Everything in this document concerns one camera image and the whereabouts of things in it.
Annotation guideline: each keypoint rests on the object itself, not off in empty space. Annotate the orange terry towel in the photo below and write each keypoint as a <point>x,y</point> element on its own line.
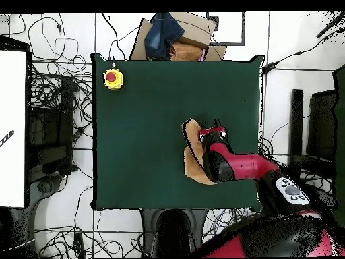
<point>194,167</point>

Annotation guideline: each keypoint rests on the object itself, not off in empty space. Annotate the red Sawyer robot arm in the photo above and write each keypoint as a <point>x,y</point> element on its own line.
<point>242,164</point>

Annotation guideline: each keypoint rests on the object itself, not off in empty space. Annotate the dark green table cloth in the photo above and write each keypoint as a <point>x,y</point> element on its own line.
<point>340,135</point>
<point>148,135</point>

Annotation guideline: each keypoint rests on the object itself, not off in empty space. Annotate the folded orange towel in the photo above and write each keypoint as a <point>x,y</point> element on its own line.
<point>186,51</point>

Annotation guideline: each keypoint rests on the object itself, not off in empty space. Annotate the black stand base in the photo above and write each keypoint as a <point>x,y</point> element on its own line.
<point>296,121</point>
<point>66,108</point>

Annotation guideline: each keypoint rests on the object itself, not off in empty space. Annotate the brown cardboard box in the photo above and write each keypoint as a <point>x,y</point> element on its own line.
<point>196,29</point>

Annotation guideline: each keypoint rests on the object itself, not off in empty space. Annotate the blue jeans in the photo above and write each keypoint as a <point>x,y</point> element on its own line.
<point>161,35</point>

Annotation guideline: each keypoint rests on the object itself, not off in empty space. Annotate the yellow emergency stop button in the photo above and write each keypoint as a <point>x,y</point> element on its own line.
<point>113,79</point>

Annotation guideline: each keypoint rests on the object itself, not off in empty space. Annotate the black tripod leg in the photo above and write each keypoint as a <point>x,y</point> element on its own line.
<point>330,25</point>

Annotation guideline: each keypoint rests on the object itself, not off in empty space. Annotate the black power strip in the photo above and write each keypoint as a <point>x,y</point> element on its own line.
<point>79,245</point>

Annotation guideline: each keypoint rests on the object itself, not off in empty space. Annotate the black striped rod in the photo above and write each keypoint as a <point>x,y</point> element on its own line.
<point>6,138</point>

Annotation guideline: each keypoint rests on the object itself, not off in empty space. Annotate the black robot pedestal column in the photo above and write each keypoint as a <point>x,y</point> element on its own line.
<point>172,234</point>

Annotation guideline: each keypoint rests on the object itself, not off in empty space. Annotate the black pedestal foot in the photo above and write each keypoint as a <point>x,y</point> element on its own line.
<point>44,186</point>

